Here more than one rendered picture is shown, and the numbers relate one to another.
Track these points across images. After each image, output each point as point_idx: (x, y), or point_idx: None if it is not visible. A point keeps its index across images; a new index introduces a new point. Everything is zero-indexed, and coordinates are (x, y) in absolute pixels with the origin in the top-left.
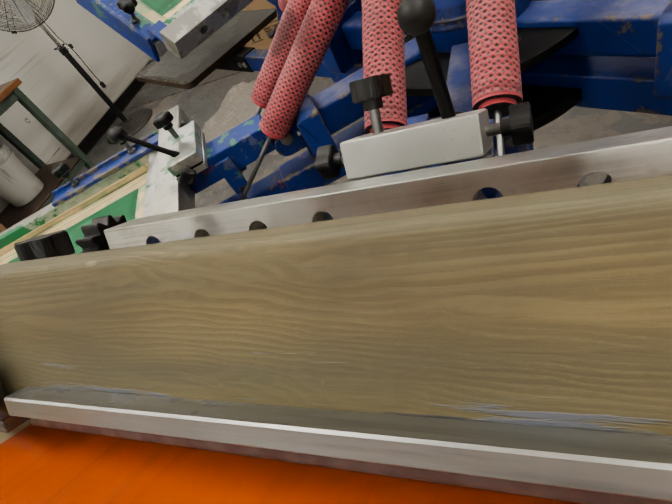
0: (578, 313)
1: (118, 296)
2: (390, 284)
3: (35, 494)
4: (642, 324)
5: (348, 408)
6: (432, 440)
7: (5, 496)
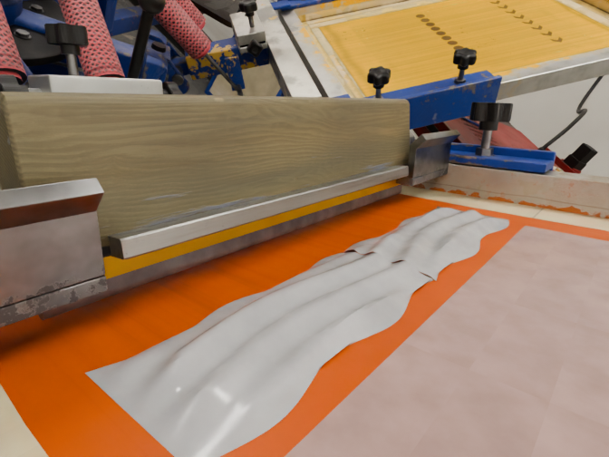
0: (383, 131)
1: (242, 125)
2: (353, 121)
3: (188, 316)
4: (391, 134)
5: (340, 178)
6: (372, 174)
7: (161, 335)
